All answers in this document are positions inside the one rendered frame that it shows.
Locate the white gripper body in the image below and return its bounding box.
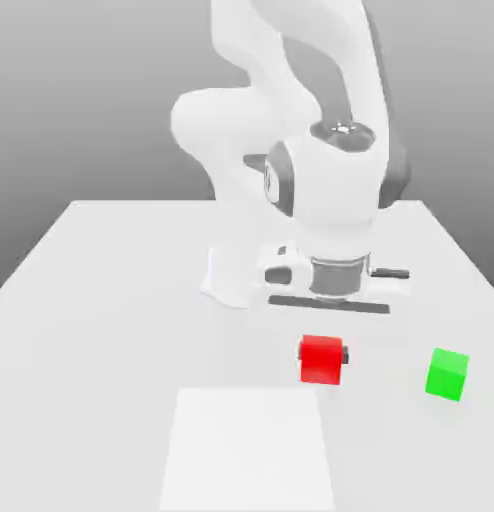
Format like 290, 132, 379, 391
265, 279, 412, 321

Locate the small red cube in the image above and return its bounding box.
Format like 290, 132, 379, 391
299, 334, 345, 387

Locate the small green cube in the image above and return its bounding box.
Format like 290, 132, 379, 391
424, 347, 471, 403

